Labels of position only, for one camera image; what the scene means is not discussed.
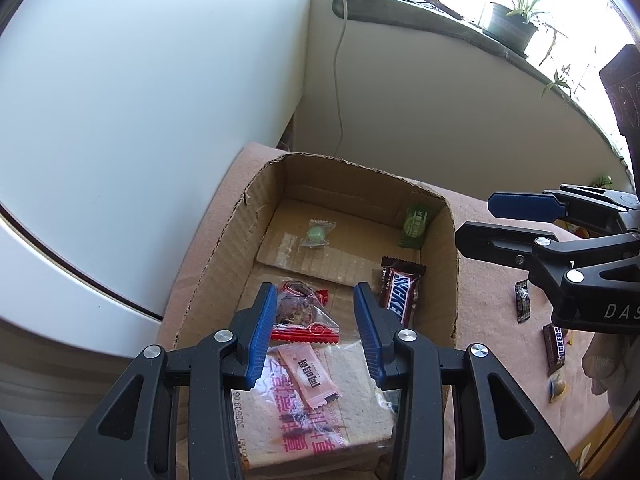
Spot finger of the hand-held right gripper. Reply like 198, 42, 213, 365
487, 185, 640, 236
454, 221, 561, 272

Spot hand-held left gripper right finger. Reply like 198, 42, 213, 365
352, 282, 581, 480

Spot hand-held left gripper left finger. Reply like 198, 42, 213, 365
52, 282, 278, 480

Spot clear red-edged dried fruit packet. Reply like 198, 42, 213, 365
270, 280, 340, 346

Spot large brown chocolate bar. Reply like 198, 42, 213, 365
377, 256, 427, 328

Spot small pink sachet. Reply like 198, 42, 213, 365
277, 342, 342, 410

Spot sandwich bread pack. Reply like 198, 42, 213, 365
235, 342, 398, 471

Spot green snack packet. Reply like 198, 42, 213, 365
397, 204, 433, 250

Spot green round candy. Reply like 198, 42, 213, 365
300, 220, 335, 250

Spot cardboard box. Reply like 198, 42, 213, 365
170, 152, 461, 480

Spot person's right hand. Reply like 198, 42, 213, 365
582, 332, 632, 397

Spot small black candy packet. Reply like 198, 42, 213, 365
514, 281, 532, 323

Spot small brown chocolate bar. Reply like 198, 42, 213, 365
543, 324, 568, 376

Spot potted spider plant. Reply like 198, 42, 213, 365
450, 0, 586, 106

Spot white ribbed panel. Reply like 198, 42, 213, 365
0, 320, 166, 480

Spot white cabinet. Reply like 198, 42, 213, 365
0, 0, 321, 321

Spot black cable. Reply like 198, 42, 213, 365
390, 0, 461, 18

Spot white power strip cable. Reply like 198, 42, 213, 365
330, 0, 351, 158

